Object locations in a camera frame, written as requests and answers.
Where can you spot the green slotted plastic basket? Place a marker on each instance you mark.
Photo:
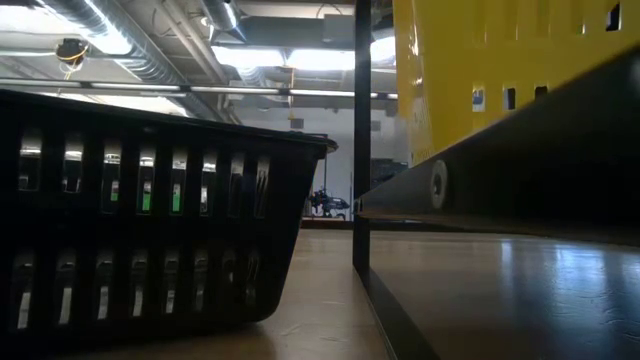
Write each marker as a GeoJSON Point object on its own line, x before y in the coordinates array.
{"type": "Point", "coordinates": [176, 199]}

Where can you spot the yellow slotted plastic basket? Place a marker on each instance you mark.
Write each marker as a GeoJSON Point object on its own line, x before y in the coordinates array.
{"type": "Point", "coordinates": [500, 60]}

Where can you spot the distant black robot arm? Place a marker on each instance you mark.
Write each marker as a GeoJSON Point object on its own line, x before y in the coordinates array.
{"type": "Point", "coordinates": [327, 202]}

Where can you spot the black framed shelf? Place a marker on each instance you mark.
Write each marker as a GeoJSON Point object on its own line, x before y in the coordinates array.
{"type": "Point", "coordinates": [362, 150]}

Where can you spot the distant wooden table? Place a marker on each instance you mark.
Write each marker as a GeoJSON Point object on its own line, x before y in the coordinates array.
{"type": "Point", "coordinates": [325, 223]}

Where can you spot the ceiling light panel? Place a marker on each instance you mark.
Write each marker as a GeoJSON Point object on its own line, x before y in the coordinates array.
{"type": "Point", "coordinates": [310, 57]}

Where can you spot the grey ceiling pipe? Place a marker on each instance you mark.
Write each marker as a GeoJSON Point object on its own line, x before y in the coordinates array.
{"type": "Point", "coordinates": [235, 90]}

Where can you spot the black slotted plastic basket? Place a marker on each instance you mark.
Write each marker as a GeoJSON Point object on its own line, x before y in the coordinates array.
{"type": "Point", "coordinates": [150, 235]}

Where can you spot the silver ceiling duct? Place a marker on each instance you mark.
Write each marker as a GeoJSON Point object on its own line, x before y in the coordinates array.
{"type": "Point", "coordinates": [140, 55]}

